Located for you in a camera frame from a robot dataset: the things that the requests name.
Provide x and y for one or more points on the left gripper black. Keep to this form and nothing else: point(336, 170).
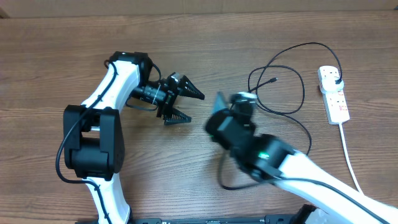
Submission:
point(170, 96)

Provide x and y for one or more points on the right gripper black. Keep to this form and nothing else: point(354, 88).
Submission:
point(252, 126)

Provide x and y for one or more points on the blue smartphone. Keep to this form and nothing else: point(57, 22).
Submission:
point(220, 104)

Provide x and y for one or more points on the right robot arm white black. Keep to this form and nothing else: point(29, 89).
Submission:
point(269, 160)

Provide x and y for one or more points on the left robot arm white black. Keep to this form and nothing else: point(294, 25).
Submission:
point(92, 150)

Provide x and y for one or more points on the white charger plug adapter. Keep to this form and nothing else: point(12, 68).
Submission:
point(329, 85)

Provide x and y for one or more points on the white power strip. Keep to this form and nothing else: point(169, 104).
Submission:
point(335, 102)

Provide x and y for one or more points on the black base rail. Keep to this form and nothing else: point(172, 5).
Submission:
point(268, 219)

